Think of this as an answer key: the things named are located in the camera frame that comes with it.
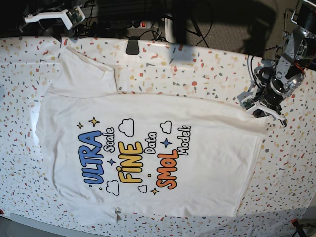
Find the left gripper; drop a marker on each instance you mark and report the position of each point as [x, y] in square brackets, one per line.
[271, 96]

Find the white printed T-shirt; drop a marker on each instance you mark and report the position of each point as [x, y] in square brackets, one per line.
[107, 152]

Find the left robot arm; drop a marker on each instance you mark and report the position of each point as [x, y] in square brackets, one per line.
[298, 51]

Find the terrazzo pattern table cloth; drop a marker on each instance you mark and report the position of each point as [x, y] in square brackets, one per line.
[284, 179]

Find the red clamp right corner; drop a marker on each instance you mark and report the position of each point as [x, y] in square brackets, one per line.
[295, 223]

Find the black table clamp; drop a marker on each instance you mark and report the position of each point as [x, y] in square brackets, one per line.
[132, 46]

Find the white power strip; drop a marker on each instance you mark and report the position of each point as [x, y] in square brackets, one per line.
[130, 24]

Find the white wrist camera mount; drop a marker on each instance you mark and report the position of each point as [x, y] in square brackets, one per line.
[249, 103]

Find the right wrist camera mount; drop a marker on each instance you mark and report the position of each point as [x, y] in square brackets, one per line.
[70, 18]

